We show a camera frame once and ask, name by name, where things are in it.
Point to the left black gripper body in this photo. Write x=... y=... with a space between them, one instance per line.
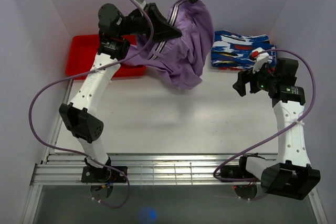
x=137 y=24

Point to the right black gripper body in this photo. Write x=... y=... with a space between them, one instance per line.
x=262 y=80

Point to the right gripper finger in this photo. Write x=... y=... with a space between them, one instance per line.
x=245 y=76
x=240 y=87

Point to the purple trousers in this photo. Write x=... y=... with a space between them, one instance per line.
x=179 y=61

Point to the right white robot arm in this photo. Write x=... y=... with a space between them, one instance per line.
x=292 y=175

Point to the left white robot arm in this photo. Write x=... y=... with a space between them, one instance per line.
x=79 y=115

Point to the red folded trousers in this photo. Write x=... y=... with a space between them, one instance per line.
x=231 y=68

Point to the blue patterned folded trousers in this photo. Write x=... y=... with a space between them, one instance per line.
x=233 y=50

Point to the red plastic tray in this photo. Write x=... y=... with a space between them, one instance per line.
x=81 y=57

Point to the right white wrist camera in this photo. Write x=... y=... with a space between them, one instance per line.
x=260 y=58

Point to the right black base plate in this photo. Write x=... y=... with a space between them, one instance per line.
x=237 y=174

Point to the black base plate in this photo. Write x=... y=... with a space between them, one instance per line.
x=237 y=174
x=118 y=174

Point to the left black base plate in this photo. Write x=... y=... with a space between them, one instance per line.
x=118 y=174

